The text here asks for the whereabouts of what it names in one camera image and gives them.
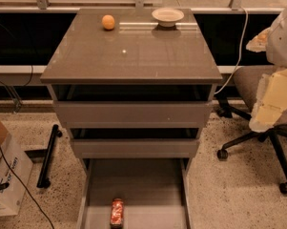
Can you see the grey drawer cabinet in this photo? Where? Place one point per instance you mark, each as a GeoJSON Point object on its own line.
{"type": "Point", "coordinates": [138, 61]}

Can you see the orange fruit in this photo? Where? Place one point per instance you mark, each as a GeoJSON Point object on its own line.
{"type": "Point", "coordinates": [108, 22]}

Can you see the black metal bar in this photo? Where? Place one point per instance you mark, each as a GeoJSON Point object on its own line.
{"type": "Point", "coordinates": [44, 181]}

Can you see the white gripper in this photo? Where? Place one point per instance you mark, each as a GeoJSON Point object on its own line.
{"type": "Point", "coordinates": [282, 39]}

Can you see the open bottom grey drawer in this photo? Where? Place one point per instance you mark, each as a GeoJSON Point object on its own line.
{"type": "Point", "coordinates": [154, 192]}

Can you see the grey office chair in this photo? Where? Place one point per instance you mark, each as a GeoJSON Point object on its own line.
{"type": "Point", "coordinates": [246, 81]}

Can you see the top grey drawer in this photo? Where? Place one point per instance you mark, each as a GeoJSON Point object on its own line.
{"type": "Point", "coordinates": [132, 115]}

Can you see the cardboard box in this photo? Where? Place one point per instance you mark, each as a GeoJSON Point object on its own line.
{"type": "Point", "coordinates": [15, 165]}

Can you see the middle grey drawer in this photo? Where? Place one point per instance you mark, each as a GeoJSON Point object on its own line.
{"type": "Point", "coordinates": [134, 148]}

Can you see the red coke can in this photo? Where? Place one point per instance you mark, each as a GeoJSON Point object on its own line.
{"type": "Point", "coordinates": [117, 214]}

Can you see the white ceramic bowl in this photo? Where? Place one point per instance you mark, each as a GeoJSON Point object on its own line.
{"type": "Point", "coordinates": [167, 17]}

